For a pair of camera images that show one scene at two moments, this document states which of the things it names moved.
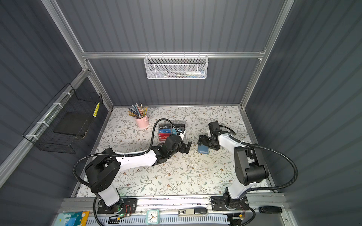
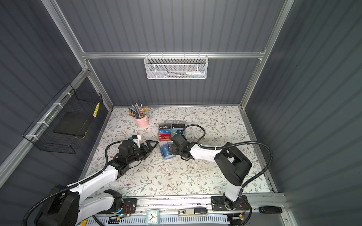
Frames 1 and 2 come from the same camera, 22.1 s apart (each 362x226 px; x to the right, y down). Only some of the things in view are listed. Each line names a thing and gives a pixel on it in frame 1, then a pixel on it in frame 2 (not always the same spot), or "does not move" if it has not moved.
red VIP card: x=163 y=136 does not move
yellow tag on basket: x=96 y=110 does not move
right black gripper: x=205 y=143 to x=174 y=149
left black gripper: x=183 y=149 to x=149 y=147
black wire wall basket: x=63 y=119 does not move
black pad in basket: x=73 y=123 does not move
